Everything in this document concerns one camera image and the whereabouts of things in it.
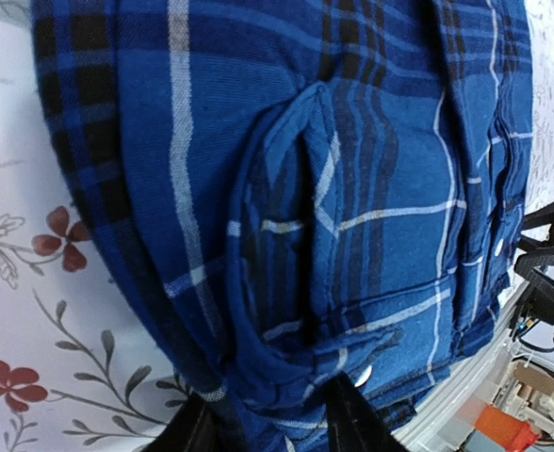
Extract orange grey objects under table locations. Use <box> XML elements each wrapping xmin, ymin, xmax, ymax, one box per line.
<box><xmin>474</xmin><ymin>361</ymin><xmax>554</xmax><ymax>451</ymax></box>

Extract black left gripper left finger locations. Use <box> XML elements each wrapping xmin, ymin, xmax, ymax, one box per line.
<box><xmin>142</xmin><ymin>395</ymin><xmax>220</xmax><ymax>452</ymax></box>

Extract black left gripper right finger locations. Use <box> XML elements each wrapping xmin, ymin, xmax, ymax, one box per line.
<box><xmin>326</xmin><ymin>373</ymin><xmax>408</xmax><ymax>452</ymax></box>

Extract blue plaid long sleeve shirt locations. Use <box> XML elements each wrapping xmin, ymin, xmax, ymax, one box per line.
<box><xmin>31</xmin><ymin>1</ymin><xmax>533</xmax><ymax>451</ymax></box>

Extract aluminium front rail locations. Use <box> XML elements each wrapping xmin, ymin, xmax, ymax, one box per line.
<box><xmin>395</xmin><ymin>282</ymin><xmax>528</xmax><ymax>451</ymax></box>

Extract floral patterned table mat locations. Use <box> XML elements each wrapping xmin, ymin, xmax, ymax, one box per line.
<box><xmin>0</xmin><ymin>0</ymin><xmax>554</xmax><ymax>452</ymax></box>

